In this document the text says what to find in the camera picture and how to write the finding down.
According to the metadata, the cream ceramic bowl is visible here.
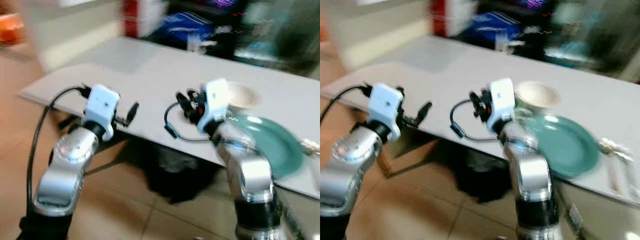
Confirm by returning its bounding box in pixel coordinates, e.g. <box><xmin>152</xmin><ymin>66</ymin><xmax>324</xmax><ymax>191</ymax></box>
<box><xmin>226</xmin><ymin>81</ymin><xmax>263</xmax><ymax>112</ymax></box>
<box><xmin>514</xmin><ymin>80</ymin><xmax>562</xmax><ymax>114</ymax></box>

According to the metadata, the dark bulky bag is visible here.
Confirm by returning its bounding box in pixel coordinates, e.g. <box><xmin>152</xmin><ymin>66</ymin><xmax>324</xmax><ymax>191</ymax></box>
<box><xmin>442</xmin><ymin>145</ymin><xmax>507</xmax><ymax>204</ymax></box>
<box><xmin>127</xmin><ymin>140</ymin><xmax>224</xmax><ymax>204</ymax></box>

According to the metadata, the blue bag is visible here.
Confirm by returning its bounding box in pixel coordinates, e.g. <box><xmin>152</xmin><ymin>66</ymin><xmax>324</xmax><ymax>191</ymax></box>
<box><xmin>457</xmin><ymin>11</ymin><xmax>527</xmax><ymax>49</ymax></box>
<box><xmin>150</xmin><ymin>11</ymin><xmax>218</xmax><ymax>50</ymax></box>

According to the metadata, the teal round plate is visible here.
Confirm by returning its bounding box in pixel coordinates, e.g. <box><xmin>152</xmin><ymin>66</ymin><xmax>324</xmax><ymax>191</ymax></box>
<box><xmin>227</xmin><ymin>114</ymin><xmax>304</xmax><ymax>180</ymax></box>
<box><xmin>522</xmin><ymin>113</ymin><xmax>601</xmax><ymax>179</ymax></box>

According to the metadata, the red box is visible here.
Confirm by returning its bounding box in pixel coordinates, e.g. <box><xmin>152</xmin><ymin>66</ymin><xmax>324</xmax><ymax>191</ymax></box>
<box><xmin>430</xmin><ymin>0</ymin><xmax>451</xmax><ymax>37</ymax></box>
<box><xmin>122</xmin><ymin>0</ymin><xmax>143</xmax><ymax>38</ymax></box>

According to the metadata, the white cabinet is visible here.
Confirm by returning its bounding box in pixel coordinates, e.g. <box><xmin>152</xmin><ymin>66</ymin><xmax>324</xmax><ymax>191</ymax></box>
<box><xmin>20</xmin><ymin>0</ymin><xmax>126</xmax><ymax>71</ymax></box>
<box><xmin>322</xmin><ymin>0</ymin><xmax>435</xmax><ymax>71</ymax></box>

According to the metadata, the silver cutlery piece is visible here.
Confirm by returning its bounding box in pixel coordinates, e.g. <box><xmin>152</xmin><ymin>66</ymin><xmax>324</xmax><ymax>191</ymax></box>
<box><xmin>599</xmin><ymin>137</ymin><xmax>637</xmax><ymax>197</ymax></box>
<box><xmin>300</xmin><ymin>138</ymin><xmax>321</xmax><ymax>159</ymax></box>

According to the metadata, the dark glass cabinet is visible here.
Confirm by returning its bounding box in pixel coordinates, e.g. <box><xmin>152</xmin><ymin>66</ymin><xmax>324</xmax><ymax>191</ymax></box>
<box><xmin>525</xmin><ymin>0</ymin><xmax>640</xmax><ymax>84</ymax></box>
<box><xmin>220</xmin><ymin>0</ymin><xmax>321</xmax><ymax>77</ymax></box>

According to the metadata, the orange object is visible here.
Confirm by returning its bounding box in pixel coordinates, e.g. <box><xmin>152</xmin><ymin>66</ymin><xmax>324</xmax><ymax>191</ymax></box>
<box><xmin>0</xmin><ymin>12</ymin><xmax>26</xmax><ymax>46</ymax></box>

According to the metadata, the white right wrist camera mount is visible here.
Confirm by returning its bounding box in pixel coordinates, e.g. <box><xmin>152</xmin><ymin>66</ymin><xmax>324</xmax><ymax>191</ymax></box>
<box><xmin>197</xmin><ymin>78</ymin><xmax>231</xmax><ymax>135</ymax></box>
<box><xmin>487</xmin><ymin>77</ymin><xmax>517</xmax><ymax>133</ymax></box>

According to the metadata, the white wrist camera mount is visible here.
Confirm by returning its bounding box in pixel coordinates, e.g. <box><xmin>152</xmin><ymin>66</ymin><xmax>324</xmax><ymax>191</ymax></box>
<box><xmin>197</xmin><ymin>78</ymin><xmax>231</xmax><ymax>135</ymax></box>
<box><xmin>367</xmin><ymin>82</ymin><xmax>405</xmax><ymax>142</ymax></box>
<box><xmin>82</xmin><ymin>83</ymin><xmax>121</xmax><ymax>142</ymax></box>
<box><xmin>487</xmin><ymin>77</ymin><xmax>517</xmax><ymax>133</ymax></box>

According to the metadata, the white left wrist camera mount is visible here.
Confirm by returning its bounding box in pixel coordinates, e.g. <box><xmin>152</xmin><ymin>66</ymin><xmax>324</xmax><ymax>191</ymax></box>
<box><xmin>82</xmin><ymin>83</ymin><xmax>121</xmax><ymax>142</ymax></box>
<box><xmin>367</xmin><ymin>82</ymin><xmax>405</xmax><ymax>142</ymax></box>

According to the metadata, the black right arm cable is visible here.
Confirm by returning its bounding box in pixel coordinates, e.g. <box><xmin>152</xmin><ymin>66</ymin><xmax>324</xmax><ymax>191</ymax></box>
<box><xmin>163</xmin><ymin>101</ymin><xmax>217</xmax><ymax>144</ymax></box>
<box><xmin>449</xmin><ymin>99</ymin><xmax>503</xmax><ymax>143</ymax></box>

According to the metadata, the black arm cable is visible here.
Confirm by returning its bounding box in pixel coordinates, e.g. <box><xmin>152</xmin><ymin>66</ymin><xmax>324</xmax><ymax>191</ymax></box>
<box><xmin>449</xmin><ymin>99</ymin><xmax>503</xmax><ymax>143</ymax></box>
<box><xmin>25</xmin><ymin>85</ymin><xmax>92</xmax><ymax>216</ymax></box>
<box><xmin>163</xmin><ymin>101</ymin><xmax>217</xmax><ymax>144</ymax></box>
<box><xmin>320</xmin><ymin>84</ymin><xmax>375</xmax><ymax>126</ymax></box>

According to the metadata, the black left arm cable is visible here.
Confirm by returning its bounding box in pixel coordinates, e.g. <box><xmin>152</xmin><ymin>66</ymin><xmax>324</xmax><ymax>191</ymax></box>
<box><xmin>25</xmin><ymin>85</ymin><xmax>92</xmax><ymax>216</ymax></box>
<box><xmin>320</xmin><ymin>84</ymin><xmax>375</xmax><ymax>126</ymax></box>

